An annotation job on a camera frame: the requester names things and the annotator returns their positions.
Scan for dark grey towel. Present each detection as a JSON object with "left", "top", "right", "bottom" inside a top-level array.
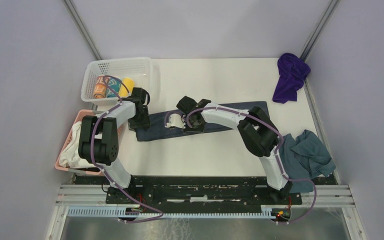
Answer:
[{"left": 135, "top": 101, "right": 270, "bottom": 142}]

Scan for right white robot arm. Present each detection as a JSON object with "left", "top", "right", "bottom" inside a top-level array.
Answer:
[{"left": 176, "top": 96, "right": 293, "bottom": 204}]

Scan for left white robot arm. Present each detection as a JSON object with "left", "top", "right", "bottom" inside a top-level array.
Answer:
[{"left": 78, "top": 87, "right": 151, "bottom": 204}]

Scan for yellow rolled towel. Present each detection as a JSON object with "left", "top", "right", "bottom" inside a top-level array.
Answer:
[{"left": 118, "top": 77, "right": 135, "bottom": 98}]

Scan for teal patterned rolled towel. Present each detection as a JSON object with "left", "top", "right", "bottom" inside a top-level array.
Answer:
[{"left": 106, "top": 77, "right": 121, "bottom": 98}]

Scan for orange patterned rolled towel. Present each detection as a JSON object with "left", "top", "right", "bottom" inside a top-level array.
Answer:
[{"left": 93, "top": 75, "right": 110, "bottom": 99}]

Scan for white plastic basket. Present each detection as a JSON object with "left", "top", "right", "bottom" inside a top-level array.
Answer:
[{"left": 80, "top": 57, "right": 157, "bottom": 106}]

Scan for pink plastic basket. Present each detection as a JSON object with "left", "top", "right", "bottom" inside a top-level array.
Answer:
[{"left": 54, "top": 109, "right": 103, "bottom": 176}]

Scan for white cloth in basket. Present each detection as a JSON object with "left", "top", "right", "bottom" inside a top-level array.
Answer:
[{"left": 58, "top": 121, "right": 95, "bottom": 169}]

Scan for purple towel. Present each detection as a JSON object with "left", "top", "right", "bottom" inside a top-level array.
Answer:
[{"left": 272, "top": 53, "right": 311, "bottom": 104}]

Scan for teal blue towel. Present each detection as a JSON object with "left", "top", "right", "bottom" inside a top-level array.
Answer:
[{"left": 279, "top": 129, "right": 336, "bottom": 180}]

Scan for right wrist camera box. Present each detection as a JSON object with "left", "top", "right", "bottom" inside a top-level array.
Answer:
[{"left": 164, "top": 113, "right": 186, "bottom": 129}]

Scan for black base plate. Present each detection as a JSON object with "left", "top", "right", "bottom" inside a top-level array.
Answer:
[{"left": 125, "top": 175, "right": 303, "bottom": 216}]

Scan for aluminium frame rails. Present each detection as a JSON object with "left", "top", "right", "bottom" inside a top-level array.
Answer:
[{"left": 45, "top": 183, "right": 367, "bottom": 240}]

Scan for left corner metal rail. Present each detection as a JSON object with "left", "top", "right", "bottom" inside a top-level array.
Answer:
[{"left": 62, "top": 0, "right": 103, "bottom": 61}]

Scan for corner metal rail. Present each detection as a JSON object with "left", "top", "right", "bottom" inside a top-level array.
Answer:
[
  {"left": 299, "top": 0, "right": 341, "bottom": 62},
  {"left": 62, "top": 0, "right": 103, "bottom": 61}
]

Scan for right corner metal rail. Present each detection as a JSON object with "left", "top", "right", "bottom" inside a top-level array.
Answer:
[{"left": 299, "top": 0, "right": 341, "bottom": 62}]

